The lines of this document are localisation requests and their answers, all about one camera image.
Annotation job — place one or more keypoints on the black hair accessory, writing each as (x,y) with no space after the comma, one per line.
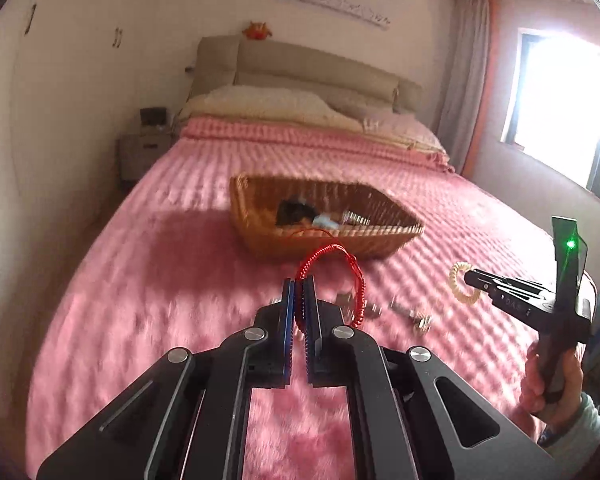
(295,211)

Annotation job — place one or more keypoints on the pink quilted blanket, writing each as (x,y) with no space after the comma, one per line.
(180,260)

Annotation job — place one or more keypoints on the person's right hand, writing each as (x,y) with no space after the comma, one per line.
(570,377)

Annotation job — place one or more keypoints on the cream pillow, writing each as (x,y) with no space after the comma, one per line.
(260,102)

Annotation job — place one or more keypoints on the light blue hair accessory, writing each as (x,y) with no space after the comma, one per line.
(325,222)

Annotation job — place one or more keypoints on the dark framed window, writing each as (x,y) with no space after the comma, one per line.
(560,100)

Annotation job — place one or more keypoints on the woven wicker basket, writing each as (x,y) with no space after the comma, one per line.
(260,215)

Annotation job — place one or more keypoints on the silver metal jewelry piece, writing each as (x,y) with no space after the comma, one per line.
(345,305)
(412,316)

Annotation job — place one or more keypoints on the person's right forearm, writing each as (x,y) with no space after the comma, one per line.
(580,422)

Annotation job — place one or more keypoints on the grey and orange curtain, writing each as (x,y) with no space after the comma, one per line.
(462,85)

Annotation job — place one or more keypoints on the orange plush toy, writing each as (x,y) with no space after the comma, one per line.
(258,31)

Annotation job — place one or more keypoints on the pink pillow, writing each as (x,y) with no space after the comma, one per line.
(405,127)

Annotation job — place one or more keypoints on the silver metal hair clip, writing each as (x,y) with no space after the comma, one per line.
(356,219)

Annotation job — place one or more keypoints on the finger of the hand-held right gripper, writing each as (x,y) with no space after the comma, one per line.
(490,282)

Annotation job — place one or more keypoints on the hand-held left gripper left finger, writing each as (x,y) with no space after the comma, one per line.
(288,320)

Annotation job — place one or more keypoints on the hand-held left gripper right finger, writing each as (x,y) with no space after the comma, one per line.
(308,320)

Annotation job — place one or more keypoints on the black desk clock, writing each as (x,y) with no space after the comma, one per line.
(153,117)

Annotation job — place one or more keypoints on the grey nightstand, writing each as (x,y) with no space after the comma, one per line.
(142,152)

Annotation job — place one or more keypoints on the beige padded headboard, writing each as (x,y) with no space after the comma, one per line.
(300,62)

